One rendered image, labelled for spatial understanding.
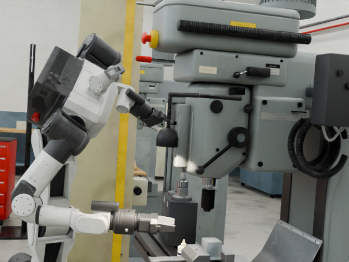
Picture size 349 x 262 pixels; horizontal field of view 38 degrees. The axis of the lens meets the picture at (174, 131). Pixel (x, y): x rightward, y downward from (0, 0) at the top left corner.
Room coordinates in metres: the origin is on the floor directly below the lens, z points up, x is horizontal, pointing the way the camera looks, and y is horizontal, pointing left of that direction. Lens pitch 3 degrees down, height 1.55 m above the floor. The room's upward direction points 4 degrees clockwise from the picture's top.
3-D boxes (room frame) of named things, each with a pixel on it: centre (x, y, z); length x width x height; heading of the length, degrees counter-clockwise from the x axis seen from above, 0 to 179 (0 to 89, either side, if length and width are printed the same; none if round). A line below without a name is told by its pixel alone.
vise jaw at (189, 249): (1.66, -0.10, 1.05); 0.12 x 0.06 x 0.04; 17
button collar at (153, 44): (1.67, 0.09, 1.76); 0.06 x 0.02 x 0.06; 16
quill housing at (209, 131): (1.73, -0.14, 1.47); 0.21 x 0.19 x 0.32; 16
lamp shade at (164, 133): (1.62, 0.02, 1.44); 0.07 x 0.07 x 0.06
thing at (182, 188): (2.12, -0.05, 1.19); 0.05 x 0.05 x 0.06
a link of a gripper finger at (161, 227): (1.67, 0.01, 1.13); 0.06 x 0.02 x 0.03; 91
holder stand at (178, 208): (2.17, -0.04, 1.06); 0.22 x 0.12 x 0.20; 9
